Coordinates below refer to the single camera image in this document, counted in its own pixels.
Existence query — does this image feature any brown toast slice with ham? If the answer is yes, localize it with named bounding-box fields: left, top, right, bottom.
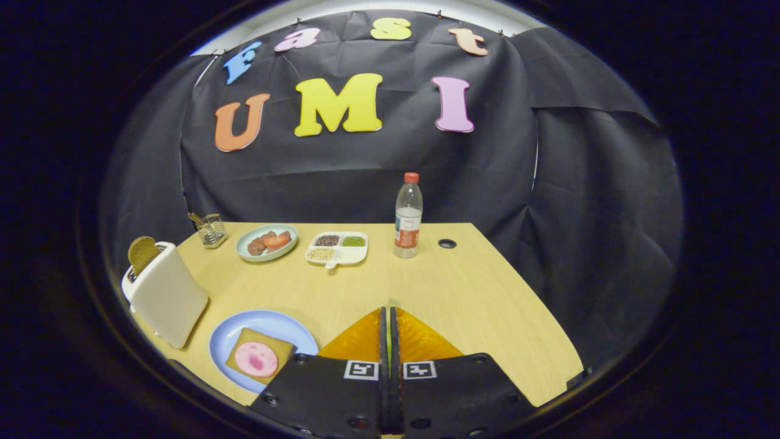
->
left=225, top=327, right=297, bottom=385

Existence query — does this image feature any blue plate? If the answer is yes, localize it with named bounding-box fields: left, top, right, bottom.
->
left=209, top=310, right=319, bottom=394

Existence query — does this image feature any clear bottle with red cap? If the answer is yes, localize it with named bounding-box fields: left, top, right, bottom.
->
left=393, top=172, right=424, bottom=259

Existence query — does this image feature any black backdrop cloth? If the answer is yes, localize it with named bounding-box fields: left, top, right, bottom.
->
left=101, top=9, right=683, bottom=366

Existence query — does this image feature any white divided tray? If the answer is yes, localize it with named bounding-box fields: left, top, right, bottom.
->
left=305, top=231, right=369, bottom=269

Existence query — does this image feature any metal wire basket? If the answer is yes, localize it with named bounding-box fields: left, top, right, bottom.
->
left=195, top=213, right=229, bottom=249

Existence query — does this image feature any pink ham slice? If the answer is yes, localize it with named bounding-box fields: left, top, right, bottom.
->
left=235, top=341, right=279, bottom=377

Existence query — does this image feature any brown toast slice in toaster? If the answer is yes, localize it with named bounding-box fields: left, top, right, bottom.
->
left=127, top=236, right=162, bottom=276

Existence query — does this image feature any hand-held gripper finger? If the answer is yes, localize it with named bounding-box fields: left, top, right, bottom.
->
left=249, top=307, right=391, bottom=439
left=389, top=307, right=537, bottom=439

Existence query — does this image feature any white toaster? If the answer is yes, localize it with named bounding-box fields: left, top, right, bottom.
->
left=121, top=241, right=209, bottom=349

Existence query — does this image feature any pale green plate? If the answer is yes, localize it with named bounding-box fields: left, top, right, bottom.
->
left=235, top=224, right=299, bottom=263

